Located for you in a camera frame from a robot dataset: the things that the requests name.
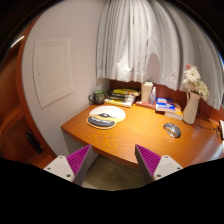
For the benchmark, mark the cream tumbler with lid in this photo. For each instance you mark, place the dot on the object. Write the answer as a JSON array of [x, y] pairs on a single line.
[[146, 92]]

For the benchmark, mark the dark mug with green inside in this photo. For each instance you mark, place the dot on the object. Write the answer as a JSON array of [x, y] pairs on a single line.
[[99, 97]]

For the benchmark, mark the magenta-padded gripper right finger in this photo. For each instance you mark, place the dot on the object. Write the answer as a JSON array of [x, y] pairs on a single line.
[[166, 165]]

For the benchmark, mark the orange and white book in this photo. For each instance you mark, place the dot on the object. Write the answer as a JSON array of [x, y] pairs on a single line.
[[177, 114]]

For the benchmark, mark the white pleated curtain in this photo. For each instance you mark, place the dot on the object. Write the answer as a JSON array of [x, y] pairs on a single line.
[[146, 40]]

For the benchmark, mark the white yellow black mouse pad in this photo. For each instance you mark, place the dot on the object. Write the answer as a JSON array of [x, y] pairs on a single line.
[[106, 115]]

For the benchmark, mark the clear spray bottle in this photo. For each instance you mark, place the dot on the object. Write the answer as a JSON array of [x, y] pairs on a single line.
[[152, 97]]

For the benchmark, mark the blue book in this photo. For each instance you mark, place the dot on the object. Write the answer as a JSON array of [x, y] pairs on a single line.
[[165, 105]]

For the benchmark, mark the small white-framed screen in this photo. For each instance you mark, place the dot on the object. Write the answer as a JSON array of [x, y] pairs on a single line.
[[221, 130]]

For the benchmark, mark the red book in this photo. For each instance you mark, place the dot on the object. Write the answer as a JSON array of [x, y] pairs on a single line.
[[144, 104]]

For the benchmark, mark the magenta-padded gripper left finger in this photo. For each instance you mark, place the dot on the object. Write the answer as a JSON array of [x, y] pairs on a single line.
[[60, 166]]

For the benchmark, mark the white wall panel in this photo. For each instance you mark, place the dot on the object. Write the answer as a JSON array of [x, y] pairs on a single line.
[[53, 71]]

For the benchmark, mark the black grey computer mouse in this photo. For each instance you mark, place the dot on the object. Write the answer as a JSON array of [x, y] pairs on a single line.
[[172, 129]]

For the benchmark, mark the white and yellow book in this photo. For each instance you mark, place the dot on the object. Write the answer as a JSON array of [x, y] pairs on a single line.
[[118, 103]]

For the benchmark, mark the white ceramic vase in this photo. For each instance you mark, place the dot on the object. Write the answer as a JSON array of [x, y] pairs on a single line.
[[191, 110]]

